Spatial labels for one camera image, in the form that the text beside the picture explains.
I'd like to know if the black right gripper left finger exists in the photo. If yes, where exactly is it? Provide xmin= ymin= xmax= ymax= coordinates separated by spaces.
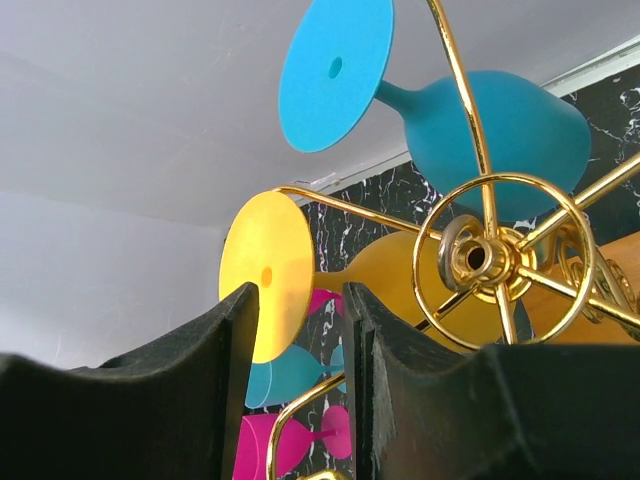
xmin=1 ymin=283 xmax=259 ymax=479

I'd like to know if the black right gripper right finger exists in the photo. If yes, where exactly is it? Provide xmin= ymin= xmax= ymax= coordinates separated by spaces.
xmin=343 ymin=283 xmax=639 ymax=479

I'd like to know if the pink wine glass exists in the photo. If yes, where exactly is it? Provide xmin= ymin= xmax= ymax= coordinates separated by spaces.
xmin=232 ymin=405 xmax=352 ymax=480
xmin=307 ymin=289 xmax=344 ymax=316

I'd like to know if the blue wine glass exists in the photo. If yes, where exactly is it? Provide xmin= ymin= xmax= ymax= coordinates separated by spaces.
xmin=278 ymin=1 xmax=591 ymax=194
xmin=245 ymin=344 xmax=344 ymax=409

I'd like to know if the yellow wine glass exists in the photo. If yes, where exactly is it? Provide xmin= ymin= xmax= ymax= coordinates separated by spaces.
xmin=218 ymin=192 xmax=511 ymax=364

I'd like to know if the gold wire glass rack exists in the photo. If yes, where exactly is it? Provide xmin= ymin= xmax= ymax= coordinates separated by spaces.
xmin=266 ymin=2 xmax=639 ymax=479

